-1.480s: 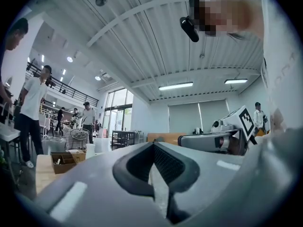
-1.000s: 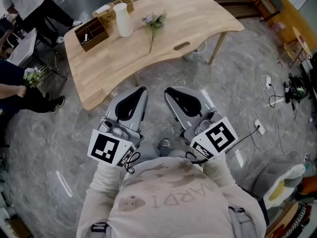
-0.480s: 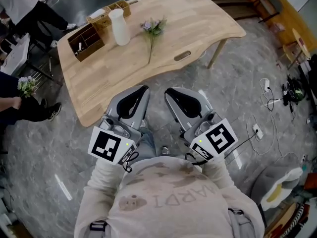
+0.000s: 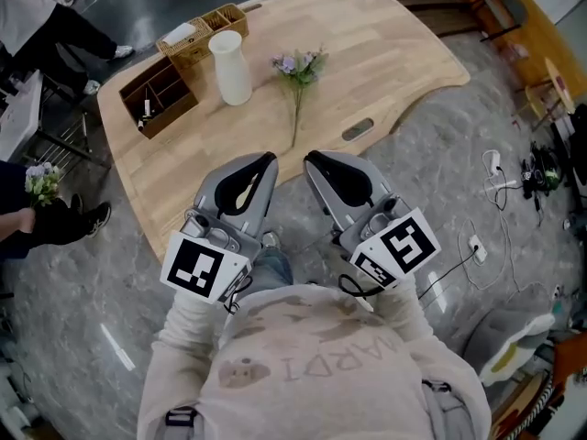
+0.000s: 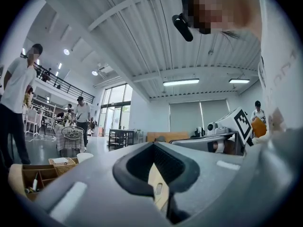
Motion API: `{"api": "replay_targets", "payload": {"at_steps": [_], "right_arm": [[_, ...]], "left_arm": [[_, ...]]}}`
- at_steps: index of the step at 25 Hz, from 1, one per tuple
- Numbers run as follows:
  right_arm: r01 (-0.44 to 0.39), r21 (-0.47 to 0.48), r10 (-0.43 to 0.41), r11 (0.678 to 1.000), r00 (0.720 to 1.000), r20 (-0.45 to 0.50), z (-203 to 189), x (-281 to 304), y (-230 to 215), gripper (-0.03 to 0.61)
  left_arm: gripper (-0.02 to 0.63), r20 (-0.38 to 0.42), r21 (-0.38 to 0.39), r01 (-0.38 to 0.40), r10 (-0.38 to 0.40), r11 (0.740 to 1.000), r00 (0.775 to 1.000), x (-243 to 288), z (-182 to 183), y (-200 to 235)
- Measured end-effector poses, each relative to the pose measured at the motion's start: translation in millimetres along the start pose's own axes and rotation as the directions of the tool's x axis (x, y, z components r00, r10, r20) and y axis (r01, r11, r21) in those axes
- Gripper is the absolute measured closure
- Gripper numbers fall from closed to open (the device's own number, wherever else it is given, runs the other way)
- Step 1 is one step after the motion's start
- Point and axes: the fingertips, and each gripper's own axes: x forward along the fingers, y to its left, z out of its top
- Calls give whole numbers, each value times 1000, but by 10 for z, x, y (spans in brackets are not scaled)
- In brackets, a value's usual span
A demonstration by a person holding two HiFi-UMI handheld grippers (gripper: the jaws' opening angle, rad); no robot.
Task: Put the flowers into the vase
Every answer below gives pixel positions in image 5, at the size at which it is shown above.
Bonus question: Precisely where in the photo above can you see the black balcony railing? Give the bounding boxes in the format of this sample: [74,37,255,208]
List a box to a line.
[19,52,96,104]

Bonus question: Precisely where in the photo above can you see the ceiling air conditioner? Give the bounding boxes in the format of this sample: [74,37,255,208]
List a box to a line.
[96,63,115,77]

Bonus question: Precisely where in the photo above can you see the round wire chair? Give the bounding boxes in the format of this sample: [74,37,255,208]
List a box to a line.
[61,126,85,156]

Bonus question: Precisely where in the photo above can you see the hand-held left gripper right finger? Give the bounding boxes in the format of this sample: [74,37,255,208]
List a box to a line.
[153,142,252,227]

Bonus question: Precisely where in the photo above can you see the black low table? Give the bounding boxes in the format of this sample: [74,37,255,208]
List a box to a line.
[108,129,135,148]

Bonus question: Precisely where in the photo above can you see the black head-mounted camera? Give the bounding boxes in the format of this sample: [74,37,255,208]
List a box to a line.
[171,13,194,43]

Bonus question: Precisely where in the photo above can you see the wicker basket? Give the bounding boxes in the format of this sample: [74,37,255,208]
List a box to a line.
[48,157,79,176]

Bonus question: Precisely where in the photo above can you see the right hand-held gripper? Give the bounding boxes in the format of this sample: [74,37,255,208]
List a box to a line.
[170,106,254,156]

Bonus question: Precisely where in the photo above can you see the white chair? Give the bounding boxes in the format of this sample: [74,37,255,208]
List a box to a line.
[23,108,40,137]

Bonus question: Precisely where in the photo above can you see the orange box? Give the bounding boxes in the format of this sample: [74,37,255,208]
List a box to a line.
[250,116,267,138]

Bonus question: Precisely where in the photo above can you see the white paper cup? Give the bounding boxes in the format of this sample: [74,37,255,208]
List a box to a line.
[76,152,94,164]

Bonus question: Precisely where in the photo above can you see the wooden cabinet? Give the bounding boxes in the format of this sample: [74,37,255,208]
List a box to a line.
[147,131,189,143]

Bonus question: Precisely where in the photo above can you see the grey window blinds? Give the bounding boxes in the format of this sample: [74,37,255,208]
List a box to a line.
[169,99,230,137]

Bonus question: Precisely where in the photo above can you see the glass entrance door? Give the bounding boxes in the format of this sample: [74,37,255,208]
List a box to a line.
[98,83,134,137]

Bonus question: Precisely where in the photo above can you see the checkered cloth table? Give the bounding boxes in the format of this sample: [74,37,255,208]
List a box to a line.
[53,123,86,156]

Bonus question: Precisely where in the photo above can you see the person's head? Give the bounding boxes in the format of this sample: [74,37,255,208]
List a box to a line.
[181,0,263,35]

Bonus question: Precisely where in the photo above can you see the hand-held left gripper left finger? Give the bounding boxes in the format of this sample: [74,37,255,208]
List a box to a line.
[30,142,171,227]

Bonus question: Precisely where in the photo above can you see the wooden organizer box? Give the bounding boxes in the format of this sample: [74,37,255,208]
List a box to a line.
[8,163,59,201]

